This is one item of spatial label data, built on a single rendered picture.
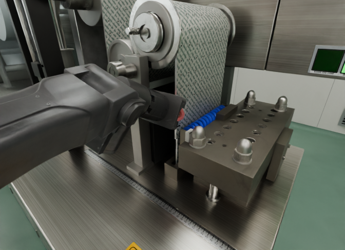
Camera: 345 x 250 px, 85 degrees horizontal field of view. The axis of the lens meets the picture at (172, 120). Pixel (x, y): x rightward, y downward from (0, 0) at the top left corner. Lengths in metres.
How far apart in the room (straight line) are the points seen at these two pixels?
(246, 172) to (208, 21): 0.34
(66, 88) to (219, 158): 0.29
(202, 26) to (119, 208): 0.45
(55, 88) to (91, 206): 0.34
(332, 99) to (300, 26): 2.47
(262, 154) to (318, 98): 2.68
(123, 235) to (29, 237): 1.37
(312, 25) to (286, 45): 0.07
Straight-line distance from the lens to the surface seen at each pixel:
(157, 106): 0.34
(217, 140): 0.44
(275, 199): 0.54
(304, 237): 1.73
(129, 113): 0.23
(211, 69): 0.54
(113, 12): 0.60
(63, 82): 0.22
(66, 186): 0.57
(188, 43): 0.43
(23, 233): 1.82
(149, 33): 0.42
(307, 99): 3.09
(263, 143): 0.47
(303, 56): 0.65
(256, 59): 0.67
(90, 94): 0.21
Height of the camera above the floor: 1.26
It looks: 26 degrees down
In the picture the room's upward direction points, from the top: straight up
